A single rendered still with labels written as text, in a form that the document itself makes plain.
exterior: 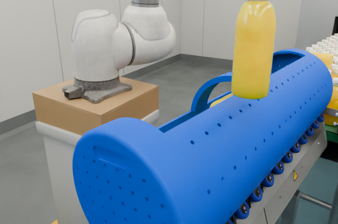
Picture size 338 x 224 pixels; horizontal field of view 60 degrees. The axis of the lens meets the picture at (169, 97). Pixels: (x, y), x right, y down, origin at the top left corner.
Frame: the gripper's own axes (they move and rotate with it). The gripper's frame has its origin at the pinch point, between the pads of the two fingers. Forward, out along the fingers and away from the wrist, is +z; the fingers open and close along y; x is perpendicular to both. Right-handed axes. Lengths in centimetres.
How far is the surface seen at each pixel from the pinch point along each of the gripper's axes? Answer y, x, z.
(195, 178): 0.8, -18.5, 30.0
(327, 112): 1, 78, 50
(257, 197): 0, 10, 51
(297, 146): 0, 41, 50
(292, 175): 1, 36, 58
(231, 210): 3.2, -10.5, 39.9
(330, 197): -1, 163, 145
